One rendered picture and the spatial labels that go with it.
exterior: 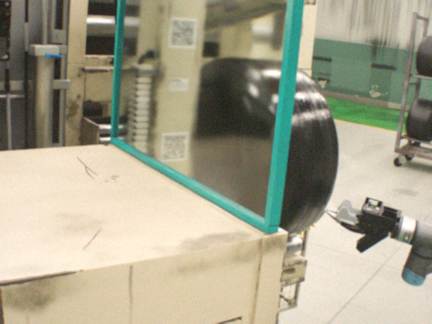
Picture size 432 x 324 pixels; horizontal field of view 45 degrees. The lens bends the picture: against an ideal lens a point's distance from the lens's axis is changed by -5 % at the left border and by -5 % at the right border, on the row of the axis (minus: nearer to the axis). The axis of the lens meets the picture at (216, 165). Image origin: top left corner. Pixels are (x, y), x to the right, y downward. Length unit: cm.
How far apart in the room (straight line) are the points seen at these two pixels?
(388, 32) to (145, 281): 1239
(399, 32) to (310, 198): 1147
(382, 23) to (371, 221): 1151
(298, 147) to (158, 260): 80
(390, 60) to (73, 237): 1227
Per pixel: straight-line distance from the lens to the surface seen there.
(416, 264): 163
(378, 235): 161
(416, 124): 683
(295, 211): 147
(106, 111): 194
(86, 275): 62
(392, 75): 1280
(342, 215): 158
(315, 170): 144
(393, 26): 1289
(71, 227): 73
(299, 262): 167
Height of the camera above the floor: 154
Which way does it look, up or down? 15 degrees down
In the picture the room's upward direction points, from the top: 5 degrees clockwise
